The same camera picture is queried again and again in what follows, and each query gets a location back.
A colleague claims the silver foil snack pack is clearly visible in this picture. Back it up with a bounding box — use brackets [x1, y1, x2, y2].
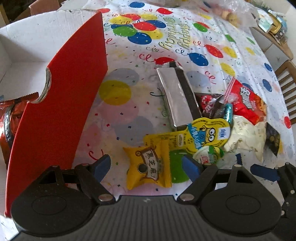
[157, 61, 202, 131]

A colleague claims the tissue box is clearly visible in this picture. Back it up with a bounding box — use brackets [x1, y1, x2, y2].
[256, 9, 273, 33]

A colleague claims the red chip bag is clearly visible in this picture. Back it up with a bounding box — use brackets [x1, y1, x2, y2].
[224, 77, 267, 125]

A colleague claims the wooden chair right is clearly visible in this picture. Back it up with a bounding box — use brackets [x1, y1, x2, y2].
[275, 60, 296, 125]

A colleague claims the white cream snack bag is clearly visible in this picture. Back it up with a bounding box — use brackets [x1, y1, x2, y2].
[223, 115, 267, 162]

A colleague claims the dark yellow snack packet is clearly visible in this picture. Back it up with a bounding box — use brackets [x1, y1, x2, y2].
[265, 123, 280, 156]

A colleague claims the white wooden sideboard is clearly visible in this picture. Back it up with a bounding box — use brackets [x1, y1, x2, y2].
[249, 4, 295, 72]

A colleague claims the birthday balloon tablecloth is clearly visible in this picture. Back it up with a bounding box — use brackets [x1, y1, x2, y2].
[74, 1, 295, 197]

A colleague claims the red brown snack bag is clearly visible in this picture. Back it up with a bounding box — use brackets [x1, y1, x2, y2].
[1, 92, 39, 169]

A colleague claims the green white round snack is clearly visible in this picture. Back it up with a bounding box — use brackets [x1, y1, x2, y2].
[193, 146, 224, 165]

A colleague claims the yellow sesame snack packet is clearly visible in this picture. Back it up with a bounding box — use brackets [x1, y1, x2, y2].
[123, 140, 172, 190]

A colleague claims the brown chocolate candy bag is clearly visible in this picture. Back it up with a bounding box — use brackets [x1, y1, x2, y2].
[195, 93, 225, 119]

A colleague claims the plastic bag with cookies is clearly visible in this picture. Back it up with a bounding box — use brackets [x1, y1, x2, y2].
[203, 0, 259, 29]

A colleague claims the yellow minion snack packet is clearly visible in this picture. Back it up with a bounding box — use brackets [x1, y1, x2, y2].
[144, 118, 231, 154]

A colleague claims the yellow black box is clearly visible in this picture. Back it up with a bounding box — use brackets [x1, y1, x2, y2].
[269, 13, 281, 35]

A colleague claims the red and white cardboard box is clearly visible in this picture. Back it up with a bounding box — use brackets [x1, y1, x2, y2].
[1, 10, 108, 216]

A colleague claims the teal candy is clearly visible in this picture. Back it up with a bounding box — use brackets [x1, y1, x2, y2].
[223, 103, 233, 126]

